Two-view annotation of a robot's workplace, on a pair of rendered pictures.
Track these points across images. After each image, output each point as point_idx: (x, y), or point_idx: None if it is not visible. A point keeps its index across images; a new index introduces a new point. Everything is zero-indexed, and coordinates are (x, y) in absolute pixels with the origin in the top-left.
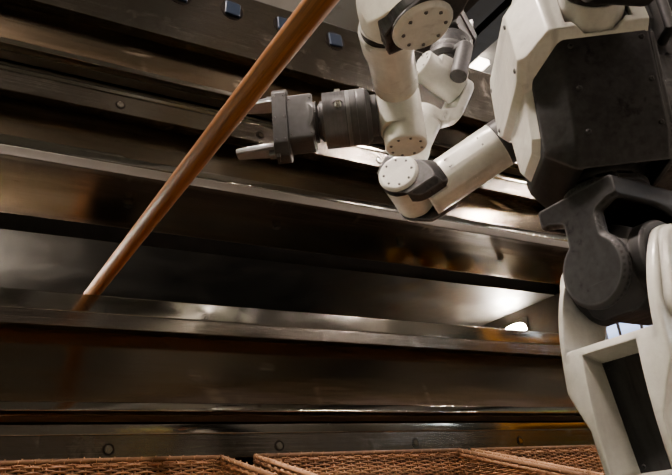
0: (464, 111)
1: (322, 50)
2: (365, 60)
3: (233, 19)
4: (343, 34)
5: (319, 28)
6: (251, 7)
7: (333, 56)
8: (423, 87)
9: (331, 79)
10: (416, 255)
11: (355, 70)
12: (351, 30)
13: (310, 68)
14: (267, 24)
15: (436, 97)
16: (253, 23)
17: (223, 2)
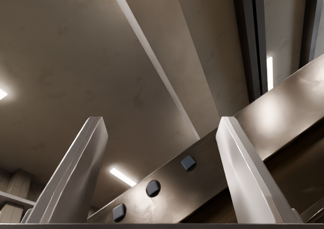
0: (319, 112)
1: (184, 180)
2: (216, 155)
3: (121, 221)
4: (191, 152)
5: (174, 164)
6: (129, 196)
7: (194, 177)
8: (270, 129)
9: (205, 201)
10: None
11: (215, 171)
12: (194, 143)
13: (185, 208)
14: (142, 199)
15: (287, 126)
16: (134, 209)
17: (112, 212)
